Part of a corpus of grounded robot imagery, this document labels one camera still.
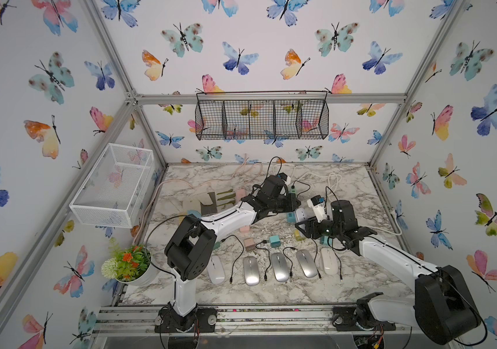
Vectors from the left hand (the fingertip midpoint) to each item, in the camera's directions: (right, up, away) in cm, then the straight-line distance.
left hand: (304, 201), depth 84 cm
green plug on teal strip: (-1, +4, +16) cm, 17 cm away
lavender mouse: (0, -5, 0) cm, 5 cm away
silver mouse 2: (-9, -25, 0) cm, 27 cm away
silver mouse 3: (+2, -25, +2) cm, 25 cm away
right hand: (0, -8, 0) cm, 8 cm away
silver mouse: (-20, -26, -2) cm, 33 cm away
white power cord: (+19, +11, +30) cm, 37 cm away
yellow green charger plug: (-1, -15, +8) cm, 17 cm away
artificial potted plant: (-58, -19, -16) cm, 63 cm away
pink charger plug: (-21, -18, +6) cm, 28 cm away
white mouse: (+10, -24, 0) cm, 26 cm away
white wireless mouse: (-34, -26, -1) cm, 42 cm away
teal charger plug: (-10, -17, +7) cm, 21 cm away
